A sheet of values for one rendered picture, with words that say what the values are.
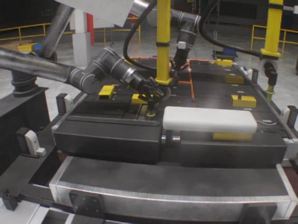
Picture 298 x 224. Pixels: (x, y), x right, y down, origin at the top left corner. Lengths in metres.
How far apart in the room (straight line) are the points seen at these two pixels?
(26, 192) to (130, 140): 0.52
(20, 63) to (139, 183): 0.79
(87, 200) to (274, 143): 0.72
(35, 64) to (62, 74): 0.17
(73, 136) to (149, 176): 0.33
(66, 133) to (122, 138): 0.23
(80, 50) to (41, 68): 5.17
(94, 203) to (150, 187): 0.20
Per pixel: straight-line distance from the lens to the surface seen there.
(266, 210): 0.83
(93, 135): 0.89
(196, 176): 0.87
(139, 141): 0.85
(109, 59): 1.20
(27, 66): 1.20
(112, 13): 1.05
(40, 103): 2.13
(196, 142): 0.84
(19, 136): 1.23
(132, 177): 0.85
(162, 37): 1.14
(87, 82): 1.16
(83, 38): 6.28
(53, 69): 1.25
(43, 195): 1.00
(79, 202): 0.84
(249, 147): 0.89
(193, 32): 1.41
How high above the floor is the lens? 1.56
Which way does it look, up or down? 26 degrees down
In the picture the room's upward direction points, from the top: straight up
